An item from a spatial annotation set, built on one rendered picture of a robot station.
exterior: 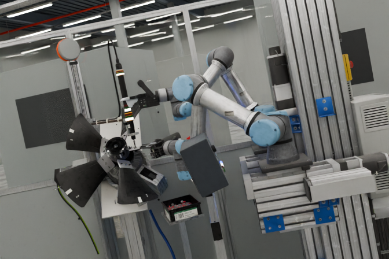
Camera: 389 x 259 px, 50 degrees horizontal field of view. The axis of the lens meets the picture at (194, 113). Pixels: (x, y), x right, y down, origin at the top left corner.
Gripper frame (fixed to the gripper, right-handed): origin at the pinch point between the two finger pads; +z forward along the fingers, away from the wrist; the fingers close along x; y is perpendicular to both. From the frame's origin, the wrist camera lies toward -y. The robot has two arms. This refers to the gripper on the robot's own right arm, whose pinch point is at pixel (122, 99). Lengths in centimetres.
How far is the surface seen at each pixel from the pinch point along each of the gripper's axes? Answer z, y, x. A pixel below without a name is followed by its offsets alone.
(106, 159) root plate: 14.9, 30.8, -0.9
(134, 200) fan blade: 4, 52, -23
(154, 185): -8, 50, -6
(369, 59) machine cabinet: -251, 3, 156
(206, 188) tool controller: -23, 39, -88
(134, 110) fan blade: -5.8, 7.4, 11.9
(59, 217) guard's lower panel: 61, 75, 83
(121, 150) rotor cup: 5.6, 27.3, -6.9
